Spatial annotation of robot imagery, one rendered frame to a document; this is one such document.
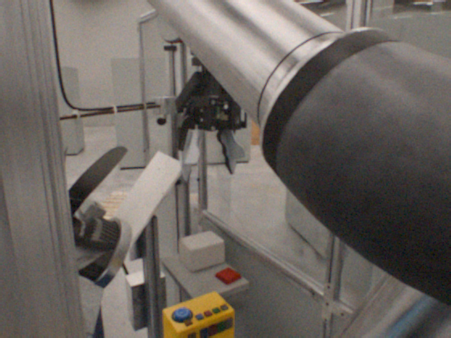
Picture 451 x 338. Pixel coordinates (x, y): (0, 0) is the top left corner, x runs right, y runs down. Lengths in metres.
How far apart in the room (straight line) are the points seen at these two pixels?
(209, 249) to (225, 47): 1.29
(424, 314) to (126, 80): 6.27
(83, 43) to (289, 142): 13.17
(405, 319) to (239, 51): 0.24
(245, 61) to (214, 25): 0.05
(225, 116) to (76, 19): 12.92
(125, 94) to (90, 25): 7.11
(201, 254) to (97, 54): 12.06
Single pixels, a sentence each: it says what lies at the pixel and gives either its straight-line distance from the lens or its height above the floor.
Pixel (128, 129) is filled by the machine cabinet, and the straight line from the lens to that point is 6.50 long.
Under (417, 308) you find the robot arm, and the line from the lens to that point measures 0.32.
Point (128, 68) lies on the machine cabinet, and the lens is 6.44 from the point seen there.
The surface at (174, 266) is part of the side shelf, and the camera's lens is 1.54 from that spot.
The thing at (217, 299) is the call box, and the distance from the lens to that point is 0.97.
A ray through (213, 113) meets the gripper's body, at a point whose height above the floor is 1.59.
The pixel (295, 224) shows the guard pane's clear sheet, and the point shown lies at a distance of 1.18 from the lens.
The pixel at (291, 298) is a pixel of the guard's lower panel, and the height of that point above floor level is 0.90.
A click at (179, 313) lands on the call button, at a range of 0.92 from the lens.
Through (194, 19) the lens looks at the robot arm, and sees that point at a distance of 0.27.
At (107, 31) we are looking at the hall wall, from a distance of 13.24.
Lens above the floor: 1.64
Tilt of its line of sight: 14 degrees down
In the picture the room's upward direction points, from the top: straight up
